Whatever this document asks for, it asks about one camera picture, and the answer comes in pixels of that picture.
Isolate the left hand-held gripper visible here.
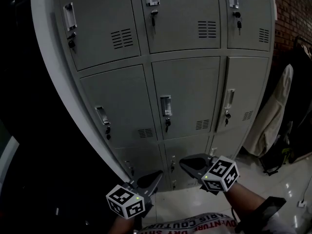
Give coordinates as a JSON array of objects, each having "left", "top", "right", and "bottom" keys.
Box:
[{"left": 105, "top": 170, "right": 164, "bottom": 220}]

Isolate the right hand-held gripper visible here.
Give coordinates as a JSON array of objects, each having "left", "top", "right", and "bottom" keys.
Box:
[{"left": 179, "top": 153, "right": 239, "bottom": 195}]

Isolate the grey locker door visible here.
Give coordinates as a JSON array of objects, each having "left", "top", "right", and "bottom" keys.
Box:
[{"left": 214, "top": 56, "right": 270, "bottom": 133}]

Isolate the person's right forearm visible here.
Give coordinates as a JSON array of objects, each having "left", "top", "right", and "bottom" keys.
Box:
[{"left": 225, "top": 182, "right": 269, "bottom": 220}]

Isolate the person's left forearm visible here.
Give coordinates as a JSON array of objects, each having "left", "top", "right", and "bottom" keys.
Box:
[{"left": 113, "top": 214, "right": 143, "bottom": 234}]

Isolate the grey metal locker cabinet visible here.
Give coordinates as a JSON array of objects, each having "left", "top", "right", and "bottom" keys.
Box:
[{"left": 30, "top": 0, "right": 277, "bottom": 192}]

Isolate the person's white printed shirt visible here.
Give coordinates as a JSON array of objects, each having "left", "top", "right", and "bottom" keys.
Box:
[{"left": 135, "top": 212, "right": 312, "bottom": 234}]

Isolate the black wheeled base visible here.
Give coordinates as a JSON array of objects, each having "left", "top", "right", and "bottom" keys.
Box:
[{"left": 258, "top": 152, "right": 293, "bottom": 176}]

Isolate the white cloth cover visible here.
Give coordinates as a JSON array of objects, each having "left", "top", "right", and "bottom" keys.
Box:
[{"left": 243, "top": 63, "right": 294, "bottom": 158}]

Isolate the black arm strap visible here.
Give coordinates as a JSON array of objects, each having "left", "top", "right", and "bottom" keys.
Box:
[{"left": 235, "top": 196, "right": 287, "bottom": 234}]

